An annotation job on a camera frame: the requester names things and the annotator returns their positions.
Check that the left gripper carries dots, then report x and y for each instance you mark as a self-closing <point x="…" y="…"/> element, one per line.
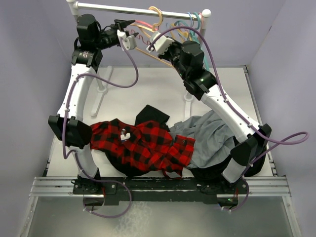
<point x="120" y="25"/>

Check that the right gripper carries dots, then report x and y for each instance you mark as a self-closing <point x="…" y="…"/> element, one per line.
<point x="174" y="44"/>

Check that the cream plastic hanger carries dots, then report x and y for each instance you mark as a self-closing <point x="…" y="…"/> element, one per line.
<point x="155" y="25"/>

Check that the red black plaid shirt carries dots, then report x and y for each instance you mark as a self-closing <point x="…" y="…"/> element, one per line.
<point x="137" y="150"/>

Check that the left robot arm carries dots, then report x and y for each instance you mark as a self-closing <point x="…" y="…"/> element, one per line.
<point x="67" y="124"/>

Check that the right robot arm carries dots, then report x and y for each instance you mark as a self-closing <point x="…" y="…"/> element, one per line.
<point x="187" y="59"/>

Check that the pink plastic hanger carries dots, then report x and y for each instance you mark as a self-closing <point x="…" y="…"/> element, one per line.
<point x="144" y="30"/>

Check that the yellow plastic hanger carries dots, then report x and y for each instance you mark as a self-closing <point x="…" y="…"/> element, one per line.
<point x="183" y="34"/>

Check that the teal plastic hanger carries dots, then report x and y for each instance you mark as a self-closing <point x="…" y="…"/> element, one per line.
<point x="198" y="40"/>

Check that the grey shirt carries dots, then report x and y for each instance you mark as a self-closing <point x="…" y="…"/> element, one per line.
<point x="210" y="124"/>

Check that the black garment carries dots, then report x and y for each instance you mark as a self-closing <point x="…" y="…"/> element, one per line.
<point x="148" y="113"/>
<point x="222" y="170"/>

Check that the black garment right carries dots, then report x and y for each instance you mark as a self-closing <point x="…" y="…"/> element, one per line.
<point x="222" y="170"/>

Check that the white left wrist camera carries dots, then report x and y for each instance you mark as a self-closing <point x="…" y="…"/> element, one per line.
<point x="124" y="42"/>

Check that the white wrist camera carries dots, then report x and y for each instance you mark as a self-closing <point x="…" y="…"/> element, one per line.
<point x="161" y="45"/>
<point x="124" y="42"/>

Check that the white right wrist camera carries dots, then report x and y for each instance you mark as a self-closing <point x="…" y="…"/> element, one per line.
<point x="161" y="45"/>

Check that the aluminium front rail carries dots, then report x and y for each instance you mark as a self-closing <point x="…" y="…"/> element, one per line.
<point x="268" y="186"/>

